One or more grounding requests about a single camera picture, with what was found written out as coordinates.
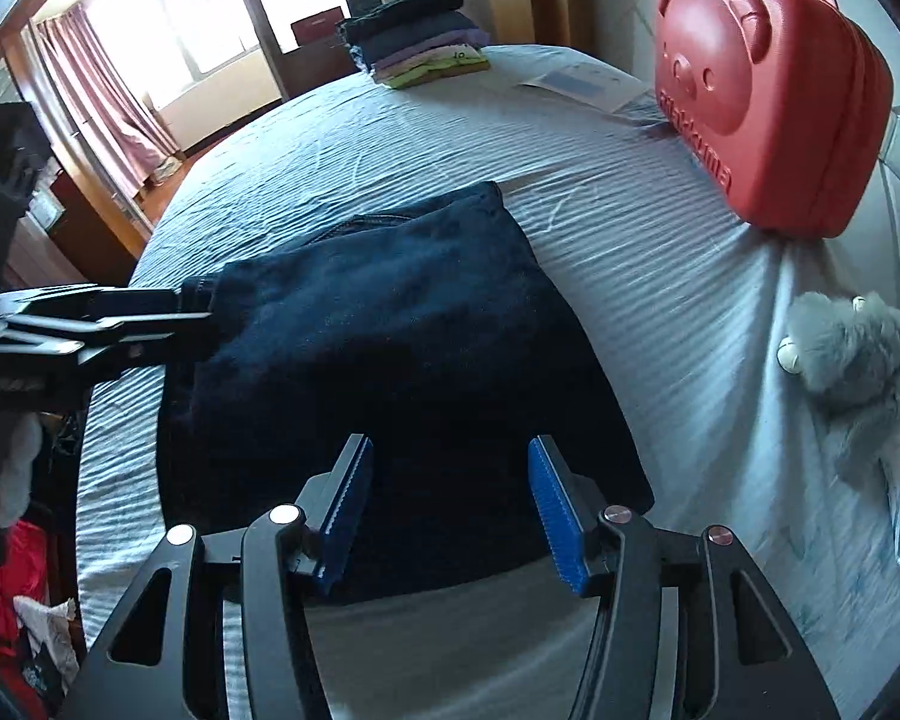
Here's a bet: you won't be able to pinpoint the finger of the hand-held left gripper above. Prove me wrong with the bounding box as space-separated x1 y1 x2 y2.
0 283 215 331
0 313 224 392

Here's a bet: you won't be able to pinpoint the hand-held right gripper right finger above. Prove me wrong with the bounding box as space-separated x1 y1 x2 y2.
527 433 841 720

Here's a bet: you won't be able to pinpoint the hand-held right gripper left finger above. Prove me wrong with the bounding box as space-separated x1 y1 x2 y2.
60 433 376 720

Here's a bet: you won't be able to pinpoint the dark blue jeans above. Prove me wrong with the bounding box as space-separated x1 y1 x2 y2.
157 180 655 605

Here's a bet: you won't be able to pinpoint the person's left forearm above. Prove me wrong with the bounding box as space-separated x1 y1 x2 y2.
0 411 44 533

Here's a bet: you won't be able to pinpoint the dark wooden cabinet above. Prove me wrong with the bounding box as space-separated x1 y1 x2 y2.
7 165 155 290

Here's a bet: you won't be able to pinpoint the pink curtain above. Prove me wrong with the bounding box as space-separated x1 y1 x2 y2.
36 4 182 196

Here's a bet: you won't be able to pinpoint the bed with pale blue sheet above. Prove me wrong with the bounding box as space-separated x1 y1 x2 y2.
75 41 900 720

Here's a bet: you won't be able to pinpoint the bright window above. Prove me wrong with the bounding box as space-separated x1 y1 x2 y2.
82 0 387 110

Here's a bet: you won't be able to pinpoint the red cloth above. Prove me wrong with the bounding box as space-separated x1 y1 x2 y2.
0 517 72 665

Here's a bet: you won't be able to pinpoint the wooden bedside cabinet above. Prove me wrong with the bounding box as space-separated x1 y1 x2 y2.
270 11 380 98

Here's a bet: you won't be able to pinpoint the white printed cloth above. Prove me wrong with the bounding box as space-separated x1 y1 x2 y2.
13 596 82 683

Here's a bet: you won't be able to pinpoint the dark red box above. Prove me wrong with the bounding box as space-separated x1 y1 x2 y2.
291 6 346 46

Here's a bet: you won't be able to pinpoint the grey plush toy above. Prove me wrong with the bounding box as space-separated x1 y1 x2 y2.
776 291 900 488

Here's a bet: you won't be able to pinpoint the black folded garment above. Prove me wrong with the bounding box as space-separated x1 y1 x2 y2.
336 0 462 42

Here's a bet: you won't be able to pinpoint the purple folded garment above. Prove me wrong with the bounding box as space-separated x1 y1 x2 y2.
364 28 492 76

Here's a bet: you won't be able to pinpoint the white paper sheet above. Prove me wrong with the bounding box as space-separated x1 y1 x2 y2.
516 66 650 119

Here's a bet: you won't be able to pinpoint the red bear-face suitcase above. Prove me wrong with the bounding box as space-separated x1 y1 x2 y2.
652 0 895 239

